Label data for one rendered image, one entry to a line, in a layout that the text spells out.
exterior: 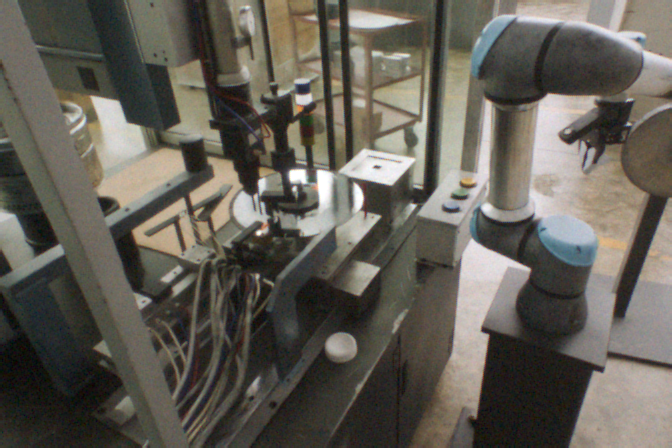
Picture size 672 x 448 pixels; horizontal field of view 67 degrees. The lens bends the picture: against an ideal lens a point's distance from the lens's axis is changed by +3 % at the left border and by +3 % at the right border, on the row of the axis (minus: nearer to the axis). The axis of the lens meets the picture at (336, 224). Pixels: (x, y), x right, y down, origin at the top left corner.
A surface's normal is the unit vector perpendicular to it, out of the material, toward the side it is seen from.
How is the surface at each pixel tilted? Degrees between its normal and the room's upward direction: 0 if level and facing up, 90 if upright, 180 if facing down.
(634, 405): 0
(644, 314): 0
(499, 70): 99
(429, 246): 90
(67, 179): 90
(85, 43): 90
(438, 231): 90
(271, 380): 0
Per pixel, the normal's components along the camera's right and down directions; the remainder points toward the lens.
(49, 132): 0.87, 0.23
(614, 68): 0.28, 0.43
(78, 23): -0.50, 0.50
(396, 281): -0.06, -0.83
